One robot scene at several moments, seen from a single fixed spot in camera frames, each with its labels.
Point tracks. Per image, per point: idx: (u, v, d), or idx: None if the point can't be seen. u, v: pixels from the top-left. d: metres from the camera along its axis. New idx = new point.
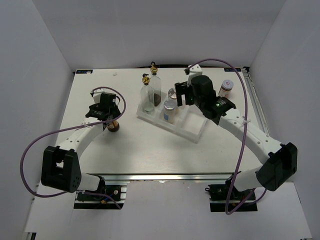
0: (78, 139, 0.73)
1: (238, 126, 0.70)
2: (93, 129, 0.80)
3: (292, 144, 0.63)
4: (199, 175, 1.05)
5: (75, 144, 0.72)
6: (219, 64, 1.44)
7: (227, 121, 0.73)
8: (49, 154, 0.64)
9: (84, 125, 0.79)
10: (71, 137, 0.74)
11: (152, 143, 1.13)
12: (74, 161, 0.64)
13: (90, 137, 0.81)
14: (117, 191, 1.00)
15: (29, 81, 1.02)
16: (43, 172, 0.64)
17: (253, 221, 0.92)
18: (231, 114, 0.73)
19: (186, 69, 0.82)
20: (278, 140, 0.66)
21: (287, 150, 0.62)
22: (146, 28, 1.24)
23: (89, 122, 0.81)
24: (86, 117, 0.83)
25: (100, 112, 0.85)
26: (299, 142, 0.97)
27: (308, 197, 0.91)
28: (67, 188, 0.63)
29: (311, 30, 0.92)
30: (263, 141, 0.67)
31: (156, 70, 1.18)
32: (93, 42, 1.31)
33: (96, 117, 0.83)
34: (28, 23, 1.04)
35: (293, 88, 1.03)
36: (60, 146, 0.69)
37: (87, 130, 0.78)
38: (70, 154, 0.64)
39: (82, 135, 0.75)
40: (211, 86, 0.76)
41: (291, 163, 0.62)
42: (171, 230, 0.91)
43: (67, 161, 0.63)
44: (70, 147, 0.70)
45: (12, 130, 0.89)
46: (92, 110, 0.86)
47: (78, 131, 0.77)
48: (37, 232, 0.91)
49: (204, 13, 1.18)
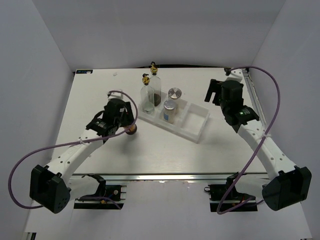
0: (69, 161, 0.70)
1: (256, 138, 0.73)
2: (89, 146, 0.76)
3: (307, 170, 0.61)
4: (199, 175, 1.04)
5: (65, 166, 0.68)
6: (219, 64, 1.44)
7: (245, 131, 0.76)
8: (36, 174, 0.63)
9: (79, 142, 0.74)
10: (63, 156, 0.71)
11: (152, 143, 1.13)
12: (59, 187, 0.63)
13: (86, 154, 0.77)
14: (117, 191, 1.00)
15: (29, 81, 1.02)
16: (31, 189, 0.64)
17: (252, 222, 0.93)
18: (252, 124, 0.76)
19: (228, 70, 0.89)
20: (293, 162, 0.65)
21: (299, 174, 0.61)
22: (146, 27, 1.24)
23: (86, 137, 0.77)
24: (86, 129, 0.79)
25: (101, 126, 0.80)
26: (299, 143, 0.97)
27: (308, 198, 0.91)
28: (52, 209, 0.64)
29: (311, 31, 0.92)
30: (276, 159, 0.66)
31: (156, 70, 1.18)
32: (93, 42, 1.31)
33: (96, 131, 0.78)
34: (27, 22, 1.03)
35: (293, 89, 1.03)
36: (49, 167, 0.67)
37: (81, 148, 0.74)
38: (56, 179, 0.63)
39: (74, 156, 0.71)
40: (240, 93, 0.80)
41: (301, 189, 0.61)
42: (171, 231, 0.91)
43: (53, 187, 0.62)
44: (58, 171, 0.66)
45: (12, 130, 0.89)
46: (95, 121, 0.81)
47: (72, 148, 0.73)
48: (37, 232, 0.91)
49: (204, 12, 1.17)
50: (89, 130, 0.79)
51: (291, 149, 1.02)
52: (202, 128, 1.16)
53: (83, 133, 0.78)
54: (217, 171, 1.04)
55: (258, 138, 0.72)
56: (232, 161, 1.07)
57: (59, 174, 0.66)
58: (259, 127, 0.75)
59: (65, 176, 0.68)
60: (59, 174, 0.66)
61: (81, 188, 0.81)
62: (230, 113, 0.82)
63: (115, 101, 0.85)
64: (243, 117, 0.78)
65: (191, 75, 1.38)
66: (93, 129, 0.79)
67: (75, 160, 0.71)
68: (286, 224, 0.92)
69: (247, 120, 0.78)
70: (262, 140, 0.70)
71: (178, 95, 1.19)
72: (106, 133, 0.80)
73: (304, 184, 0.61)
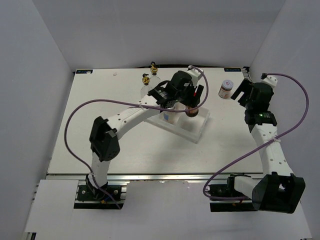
0: (125, 121, 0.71)
1: (263, 139, 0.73)
2: (147, 111, 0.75)
3: (302, 180, 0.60)
4: (199, 175, 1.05)
5: (121, 124, 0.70)
6: (219, 64, 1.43)
7: (257, 130, 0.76)
8: (97, 123, 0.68)
9: (138, 106, 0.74)
10: (122, 114, 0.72)
11: (152, 143, 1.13)
12: (113, 142, 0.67)
13: (141, 118, 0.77)
14: (117, 191, 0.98)
15: (29, 81, 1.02)
16: (91, 134, 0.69)
17: (253, 222, 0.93)
18: (268, 127, 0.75)
19: (264, 73, 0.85)
20: (292, 170, 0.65)
21: (292, 181, 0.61)
22: (146, 27, 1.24)
23: (146, 103, 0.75)
24: (147, 95, 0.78)
25: (162, 96, 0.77)
26: (298, 143, 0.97)
27: (308, 198, 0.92)
28: (102, 157, 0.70)
29: (311, 30, 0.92)
30: (275, 162, 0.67)
31: (156, 70, 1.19)
32: (93, 42, 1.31)
33: (156, 100, 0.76)
34: (27, 23, 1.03)
35: (293, 89, 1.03)
36: (108, 120, 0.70)
37: (140, 111, 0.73)
38: (112, 133, 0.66)
39: (131, 117, 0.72)
40: (268, 97, 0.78)
41: (290, 198, 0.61)
42: (171, 230, 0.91)
43: (108, 139, 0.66)
44: (114, 126, 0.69)
45: (12, 130, 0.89)
46: (158, 88, 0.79)
47: (131, 109, 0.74)
48: (37, 232, 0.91)
49: (204, 12, 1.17)
50: (150, 97, 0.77)
51: (291, 149, 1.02)
52: (202, 127, 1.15)
53: (144, 97, 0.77)
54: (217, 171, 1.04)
55: (267, 139, 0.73)
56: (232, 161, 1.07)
57: (115, 129, 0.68)
58: (274, 131, 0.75)
59: (119, 133, 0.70)
60: (115, 129, 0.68)
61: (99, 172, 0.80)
62: (249, 113, 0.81)
63: (183, 73, 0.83)
64: (261, 118, 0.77)
65: None
66: (154, 97, 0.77)
67: (131, 121, 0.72)
68: (287, 224, 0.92)
69: (263, 122, 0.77)
70: (270, 143, 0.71)
71: None
72: (165, 104, 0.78)
73: (294, 193, 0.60)
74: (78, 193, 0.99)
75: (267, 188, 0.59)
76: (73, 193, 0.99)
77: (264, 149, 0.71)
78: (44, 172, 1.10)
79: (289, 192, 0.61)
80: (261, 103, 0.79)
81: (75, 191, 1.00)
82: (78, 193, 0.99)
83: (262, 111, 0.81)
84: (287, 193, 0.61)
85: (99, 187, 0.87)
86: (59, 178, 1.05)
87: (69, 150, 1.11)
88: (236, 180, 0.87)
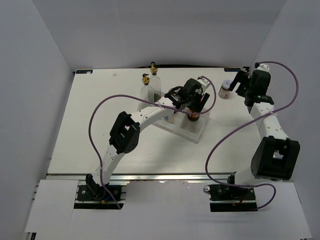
0: (147, 116, 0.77)
1: (259, 111, 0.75)
2: (164, 110, 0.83)
3: (297, 143, 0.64)
4: (199, 175, 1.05)
5: (143, 119, 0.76)
6: (219, 64, 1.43)
7: (255, 108, 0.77)
8: (121, 117, 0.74)
9: (158, 105, 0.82)
10: (143, 111, 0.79)
11: (152, 143, 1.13)
12: (135, 135, 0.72)
13: (158, 117, 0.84)
14: (117, 191, 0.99)
15: (29, 81, 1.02)
16: (113, 127, 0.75)
17: (253, 221, 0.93)
18: (266, 105, 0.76)
19: (256, 62, 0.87)
20: (287, 135, 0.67)
21: (288, 145, 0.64)
22: (146, 28, 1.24)
23: (164, 103, 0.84)
24: (163, 97, 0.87)
25: (176, 99, 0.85)
26: (298, 143, 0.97)
27: (308, 198, 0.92)
28: (121, 150, 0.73)
29: (311, 30, 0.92)
30: (272, 128, 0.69)
31: (156, 71, 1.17)
32: (92, 42, 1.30)
33: (171, 102, 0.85)
34: (27, 22, 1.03)
35: (293, 89, 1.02)
36: (131, 115, 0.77)
37: (158, 110, 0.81)
38: (136, 126, 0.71)
39: (151, 114, 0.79)
40: (266, 81, 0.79)
41: (286, 162, 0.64)
42: (171, 230, 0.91)
43: (131, 133, 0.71)
44: (137, 120, 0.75)
45: (11, 130, 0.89)
46: (173, 93, 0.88)
47: (151, 107, 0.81)
48: (37, 232, 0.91)
49: (204, 12, 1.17)
50: (166, 99, 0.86)
51: None
52: (203, 128, 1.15)
53: (162, 98, 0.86)
54: (217, 169, 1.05)
55: (263, 111, 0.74)
56: (234, 149, 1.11)
57: (138, 123, 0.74)
58: (270, 106, 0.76)
59: (140, 127, 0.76)
60: (138, 123, 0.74)
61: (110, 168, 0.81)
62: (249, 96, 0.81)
63: (194, 80, 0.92)
64: (259, 99, 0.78)
65: (190, 75, 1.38)
66: (170, 99, 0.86)
67: (151, 118, 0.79)
68: (287, 224, 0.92)
69: (262, 102, 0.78)
70: (267, 115, 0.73)
71: None
72: (178, 106, 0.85)
73: (289, 156, 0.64)
74: (78, 193, 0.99)
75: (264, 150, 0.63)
76: (73, 193, 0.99)
77: (263, 120, 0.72)
78: (44, 172, 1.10)
79: (285, 156, 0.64)
80: (260, 87, 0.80)
81: (75, 191, 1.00)
82: (78, 193, 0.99)
83: (261, 93, 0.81)
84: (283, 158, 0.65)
85: (103, 184, 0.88)
86: (59, 178, 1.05)
87: (69, 150, 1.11)
88: (238, 175, 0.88)
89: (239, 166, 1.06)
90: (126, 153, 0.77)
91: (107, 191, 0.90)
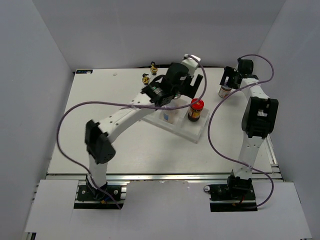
0: (117, 123, 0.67)
1: (246, 82, 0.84)
2: (140, 111, 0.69)
3: (276, 100, 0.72)
4: (199, 175, 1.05)
5: (113, 127, 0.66)
6: (218, 64, 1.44)
7: (243, 82, 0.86)
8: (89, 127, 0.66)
9: (131, 106, 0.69)
10: (114, 116, 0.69)
11: (152, 143, 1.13)
12: (104, 147, 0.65)
13: (137, 118, 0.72)
14: (117, 191, 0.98)
15: (29, 81, 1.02)
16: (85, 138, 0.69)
17: (253, 221, 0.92)
18: (251, 78, 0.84)
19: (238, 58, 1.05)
20: (267, 96, 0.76)
21: (269, 103, 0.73)
22: (146, 27, 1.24)
23: (139, 102, 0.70)
24: (141, 92, 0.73)
25: (156, 93, 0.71)
26: (299, 143, 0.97)
27: (308, 198, 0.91)
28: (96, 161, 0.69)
29: (311, 30, 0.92)
30: (256, 93, 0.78)
31: (156, 71, 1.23)
32: (92, 42, 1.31)
33: (148, 98, 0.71)
34: (27, 22, 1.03)
35: (292, 88, 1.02)
36: (99, 123, 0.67)
37: (132, 112, 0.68)
38: (104, 138, 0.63)
39: (123, 119, 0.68)
40: (249, 64, 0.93)
41: (269, 116, 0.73)
42: (171, 230, 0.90)
43: (99, 145, 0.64)
44: (106, 129, 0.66)
45: (11, 130, 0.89)
46: (152, 85, 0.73)
47: (124, 110, 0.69)
48: (37, 232, 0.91)
49: (204, 12, 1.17)
50: (144, 95, 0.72)
51: (291, 149, 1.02)
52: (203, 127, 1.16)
53: (138, 95, 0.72)
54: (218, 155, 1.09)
55: (250, 82, 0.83)
56: (229, 123, 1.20)
57: (106, 133, 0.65)
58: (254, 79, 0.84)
59: (112, 136, 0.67)
60: (106, 133, 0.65)
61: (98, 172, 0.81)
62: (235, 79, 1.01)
63: (176, 66, 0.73)
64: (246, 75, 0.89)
65: None
66: (148, 94, 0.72)
67: (124, 123, 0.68)
68: (287, 224, 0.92)
69: (248, 77, 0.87)
70: (252, 85, 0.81)
71: None
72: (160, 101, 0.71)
73: (271, 112, 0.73)
74: (78, 193, 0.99)
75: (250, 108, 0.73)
76: (73, 192, 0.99)
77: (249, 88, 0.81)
78: (44, 172, 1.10)
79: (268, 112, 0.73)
80: (244, 70, 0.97)
81: (75, 191, 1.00)
82: (78, 193, 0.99)
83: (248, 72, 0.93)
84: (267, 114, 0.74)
85: (99, 187, 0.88)
86: (59, 178, 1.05)
87: (69, 150, 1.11)
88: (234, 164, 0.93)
89: (236, 141, 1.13)
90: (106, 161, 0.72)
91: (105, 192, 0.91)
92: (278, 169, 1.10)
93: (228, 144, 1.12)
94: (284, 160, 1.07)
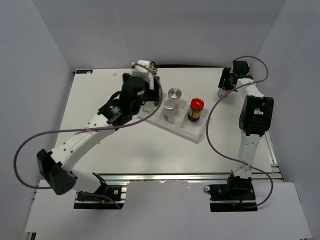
0: (72, 150, 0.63)
1: (242, 82, 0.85)
2: (98, 133, 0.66)
3: (271, 99, 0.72)
4: (199, 175, 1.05)
5: (67, 155, 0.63)
6: (218, 64, 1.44)
7: (238, 82, 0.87)
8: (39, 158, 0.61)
9: (86, 130, 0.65)
10: (68, 142, 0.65)
11: (152, 143, 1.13)
12: (57, 179, 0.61)
13: (94, 142, 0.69)
14: (117, 191, 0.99)
15: (29, 81, 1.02)
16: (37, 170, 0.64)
17: (253, 221, 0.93)
18: (246, 78, 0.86)
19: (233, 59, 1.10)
20: (263, 95, 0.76)
21: (265, 102, 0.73)
22: (146, 27, 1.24)
23: (95, 124, 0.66)
24: (97, 113, 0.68)
25: (114, 112, 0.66)
26: (299, 143, 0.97)
27: (308, 198, 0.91)
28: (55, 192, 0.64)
29: (311, 30, 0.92)
30: (252, 92, 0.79)
31: (156, 71, 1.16)
32: (92, 42, 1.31)
33: (106, 119, 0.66)
34: (27, 22, 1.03)
35: (292, 89, 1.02)
36: (52, 153, 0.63)
37: (87, 136, 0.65)
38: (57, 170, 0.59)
39: (78, 145, 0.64)
40: (244, 64, 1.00)
41: (265, 114, 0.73)
42: (171, 230, 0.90)
43: (53, 177, 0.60)
44: (59, 159, 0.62)
45: (11, 130, 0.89)
46: (109, 103, 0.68)
47: (78, 134, 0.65)
48: (37, 232, 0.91)
49: (204, 12, 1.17)
50: (100, 115, 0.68)
51: (291, 149, 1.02)
52: (203, 127, 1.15)
53: (94, 117, 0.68)
54: (217, 155, 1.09)
55: (245, 82, 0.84)
56: (227, 123, 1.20)
57: (60, 163, 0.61)
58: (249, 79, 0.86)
59: (68, 165, 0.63)
60: (60, 164, 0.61)
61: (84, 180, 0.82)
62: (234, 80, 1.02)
63: (133, 80, 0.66)
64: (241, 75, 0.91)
65: (190, 75, 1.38)
66: (105, 115, 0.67)
67: (80, 149, 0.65)
68: (287, 224, 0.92)
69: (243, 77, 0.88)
70: (248, 85, 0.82)
71: (178, 95, 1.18)
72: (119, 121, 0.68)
73: (267, 110, 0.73)
74: (78, 193, 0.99)
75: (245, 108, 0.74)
76: (73, 192, 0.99)
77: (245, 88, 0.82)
78: None
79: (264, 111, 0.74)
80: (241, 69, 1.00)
81: (75, 191, 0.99)
82: (78, 193, 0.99)
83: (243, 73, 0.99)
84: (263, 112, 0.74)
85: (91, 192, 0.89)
86: None
87: None
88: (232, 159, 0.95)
89: (234, 141, 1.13)
90: (65, 192, 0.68)
91: (101, 196, 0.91)
92: (278, 169, 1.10)
93: (227, 144, 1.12)
94: (284, 160, 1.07)
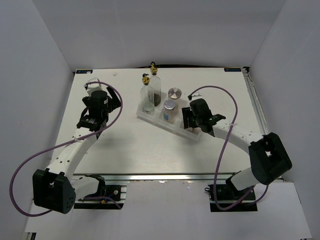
0: (69, 160, 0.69)
1: (224, 128, 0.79)
2: (85, 141, 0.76)
3: (274, 134, 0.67)
4: (199, 175, 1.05)
5: (66, 165, 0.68)
6: (219, 64, 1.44)
7: (217, 128, 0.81)
8: (37, 179, 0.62)
9: (74, 140, 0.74)
10: (61, 156, 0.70)
11: (151, 143, 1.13)
12: (64, 187, 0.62)
13: (83, 151, 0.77)
14: (117, 191, 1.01)
15: (29, 81, 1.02)
16: (34, 196, 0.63)
17: (253, 221, 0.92)
18: (223, 123, 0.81)
19: (189, 96, 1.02)
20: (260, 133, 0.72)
21: (270, 140, 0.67)
22: (146, 27, 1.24)
23: (80, 135, 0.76)
24: (77, 128, 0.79)
25: (91, 123, 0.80)
26: (299, 143, 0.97)
27: (308, 198, 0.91)
28: (60, 211, 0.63)
29: (310, 30, 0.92)
30: (246, 135, 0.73)
31: (156, 70, 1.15)
32: (93, 42, 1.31)
33: (88, 128, 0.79)
34: (27, 23, 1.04)
35: (292, 89, 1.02)
36: (50, 169, 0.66)
37: (78, 145, 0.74)
38: (61, 176, 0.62)
39: (72, 154, 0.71)
40: (206, 104, 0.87)
41: (279, 153, 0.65)
42: (171, 230, 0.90)
43: (59, 187, 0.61)
44: (60, 170, 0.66)
45: (11, 129, 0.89)
46: (84, 118, 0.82)
47: (68, 147, 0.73)
48: (37, 232, 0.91)
49: (204, 12, 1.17)
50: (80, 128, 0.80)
51: (291, 149, 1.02)
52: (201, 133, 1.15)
53: (76, 130, 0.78)
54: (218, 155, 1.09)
55: (225, 127, 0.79)
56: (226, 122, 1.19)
57: (62, 172, 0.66)
58: (226, 121, 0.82)
59: (68, 174, 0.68)
60: (62, 173, 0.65)
61: (82, 188, 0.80)
62: (202, 123, 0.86)
63: (97, 94, 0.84)
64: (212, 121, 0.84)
65: (190, 75, 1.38)
66: (84, 127, 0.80)
67: (74, 158, 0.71)
68: (288, 224, 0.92)
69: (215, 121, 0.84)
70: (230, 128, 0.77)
71: (178, 95, 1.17)
72: (97, 128, 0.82)
73: (277, 148, 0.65)
74: None
75: (258, 155, 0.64)
76: None
77: (232, 133, 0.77)
78: None
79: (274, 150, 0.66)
80: (204, 112, 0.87)
81: None
82: None
83: (208, 114, 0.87)
84: (274, 153, 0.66)
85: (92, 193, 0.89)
86: None
87: None
88: (234, 182, 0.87)
89: None
90: (69, 210, 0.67)
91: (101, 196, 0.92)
92: None
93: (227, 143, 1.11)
94: None
